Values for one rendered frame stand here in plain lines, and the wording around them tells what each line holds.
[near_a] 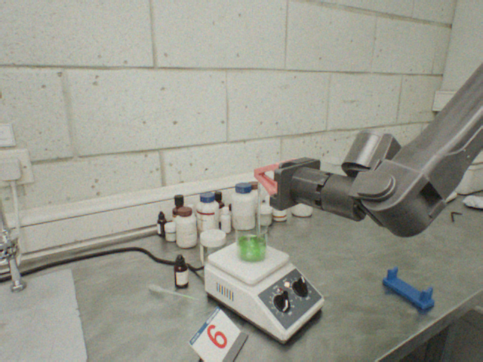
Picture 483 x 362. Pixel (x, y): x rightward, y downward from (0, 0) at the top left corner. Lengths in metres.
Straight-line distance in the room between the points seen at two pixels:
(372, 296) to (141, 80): 0.76
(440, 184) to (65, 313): 0.64
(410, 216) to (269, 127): 0.79
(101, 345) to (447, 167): 0.57
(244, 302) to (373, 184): 0.32
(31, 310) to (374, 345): 0.61
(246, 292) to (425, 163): 0.35
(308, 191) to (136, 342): 0.38
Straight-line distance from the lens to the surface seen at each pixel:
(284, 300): 0.58
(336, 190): 0.45
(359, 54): 1.42
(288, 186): 0.49
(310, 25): 1.24
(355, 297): 0.72
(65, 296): 0.75
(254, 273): 0.59
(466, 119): 0.44
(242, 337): 0.59
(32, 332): 0.69
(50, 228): 0.92
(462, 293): 0.83
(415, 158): 0.41
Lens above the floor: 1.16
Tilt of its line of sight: 18 degrees down
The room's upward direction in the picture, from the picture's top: straight up
